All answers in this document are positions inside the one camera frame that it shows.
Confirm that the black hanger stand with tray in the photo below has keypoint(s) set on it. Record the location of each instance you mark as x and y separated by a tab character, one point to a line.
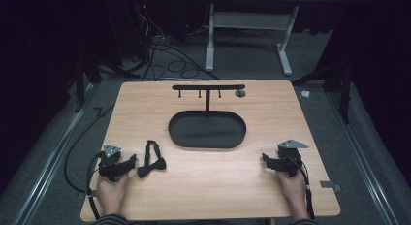
206	129

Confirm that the metal floor rail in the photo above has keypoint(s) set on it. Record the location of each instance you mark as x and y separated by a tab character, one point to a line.
365	160
48	170

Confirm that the person's left hand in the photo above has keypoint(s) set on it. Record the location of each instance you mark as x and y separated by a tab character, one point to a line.
110	192

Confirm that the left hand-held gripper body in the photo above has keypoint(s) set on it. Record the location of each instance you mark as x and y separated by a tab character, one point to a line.
109	162

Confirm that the white desk frame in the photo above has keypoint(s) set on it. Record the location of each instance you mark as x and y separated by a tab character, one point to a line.
248	21

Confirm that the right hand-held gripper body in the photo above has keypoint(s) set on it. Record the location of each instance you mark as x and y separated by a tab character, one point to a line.
290	158

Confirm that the person's right hand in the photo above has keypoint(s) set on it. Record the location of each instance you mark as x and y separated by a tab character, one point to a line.
293	192

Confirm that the grey metal table bracket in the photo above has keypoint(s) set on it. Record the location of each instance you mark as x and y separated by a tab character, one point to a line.
330	186

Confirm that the small white floor object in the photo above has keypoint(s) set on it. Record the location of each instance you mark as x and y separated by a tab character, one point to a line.
305	94

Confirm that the black bow tie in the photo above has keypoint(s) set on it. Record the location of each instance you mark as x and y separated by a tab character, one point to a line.
151	164

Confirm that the grey table grommet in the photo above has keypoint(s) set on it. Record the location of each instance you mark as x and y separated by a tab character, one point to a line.
240	93

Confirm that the black tripod stand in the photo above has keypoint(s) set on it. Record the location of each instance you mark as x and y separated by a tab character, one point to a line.
339	79
87	73

